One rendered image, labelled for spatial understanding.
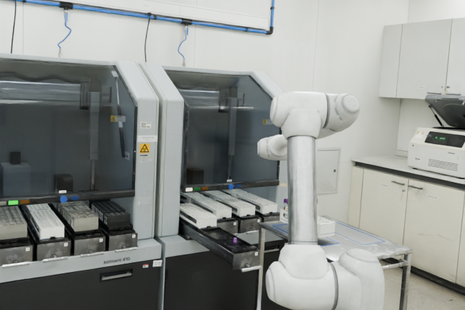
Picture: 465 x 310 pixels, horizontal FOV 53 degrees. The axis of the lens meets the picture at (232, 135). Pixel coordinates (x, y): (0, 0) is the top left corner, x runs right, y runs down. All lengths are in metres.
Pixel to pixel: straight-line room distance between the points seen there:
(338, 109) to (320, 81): 2.66
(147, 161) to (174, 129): 0.21
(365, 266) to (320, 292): 0.17
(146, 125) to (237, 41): 1.72
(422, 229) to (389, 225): 0.34
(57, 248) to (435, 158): 3.01
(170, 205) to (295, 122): 0.98
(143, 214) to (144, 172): 0.21
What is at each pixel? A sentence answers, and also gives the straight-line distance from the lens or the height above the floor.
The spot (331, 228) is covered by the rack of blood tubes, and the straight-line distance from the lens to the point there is 2.25.
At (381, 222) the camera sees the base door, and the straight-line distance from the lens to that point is 4.55.
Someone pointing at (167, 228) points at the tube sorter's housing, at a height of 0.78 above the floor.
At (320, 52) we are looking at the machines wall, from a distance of 4.35.
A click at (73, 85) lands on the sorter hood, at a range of 2.31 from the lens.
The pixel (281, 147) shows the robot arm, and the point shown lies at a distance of 2.15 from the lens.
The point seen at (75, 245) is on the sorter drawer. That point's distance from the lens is 2.21.
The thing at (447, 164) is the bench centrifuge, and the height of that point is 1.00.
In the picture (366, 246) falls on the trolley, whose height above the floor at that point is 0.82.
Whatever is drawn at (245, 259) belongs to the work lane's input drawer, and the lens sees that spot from 2.08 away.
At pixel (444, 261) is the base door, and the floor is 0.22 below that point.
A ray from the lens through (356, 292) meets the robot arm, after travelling 1.64.
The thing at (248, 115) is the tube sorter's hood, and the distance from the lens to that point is 2.54.
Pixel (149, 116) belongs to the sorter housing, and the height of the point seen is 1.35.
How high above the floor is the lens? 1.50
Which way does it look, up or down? 6 degrees down
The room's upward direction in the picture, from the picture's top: 3 degrees clockwise
